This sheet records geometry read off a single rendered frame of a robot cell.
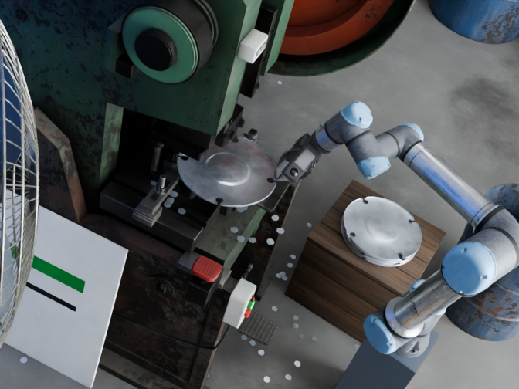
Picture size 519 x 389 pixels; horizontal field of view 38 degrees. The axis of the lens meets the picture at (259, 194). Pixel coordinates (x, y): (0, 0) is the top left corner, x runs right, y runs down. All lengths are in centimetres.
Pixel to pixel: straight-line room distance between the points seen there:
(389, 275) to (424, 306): 68
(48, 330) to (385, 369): 106
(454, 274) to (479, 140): 219
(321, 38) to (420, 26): 246
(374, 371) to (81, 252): 96
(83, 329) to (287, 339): 78
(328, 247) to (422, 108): 153
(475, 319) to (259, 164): 121
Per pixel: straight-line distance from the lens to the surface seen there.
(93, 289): 231
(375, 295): 267
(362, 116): 194
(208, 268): 194
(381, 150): 195
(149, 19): 159
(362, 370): 245
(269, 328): 261
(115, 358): 262
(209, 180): 211
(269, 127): 353
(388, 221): 275
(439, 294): 192
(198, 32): 157
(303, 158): 203
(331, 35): 219
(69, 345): 251
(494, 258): 181
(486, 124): 410
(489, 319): 301
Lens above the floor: 228
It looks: 45 degrees down
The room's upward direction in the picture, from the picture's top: 18 degrees clockwise
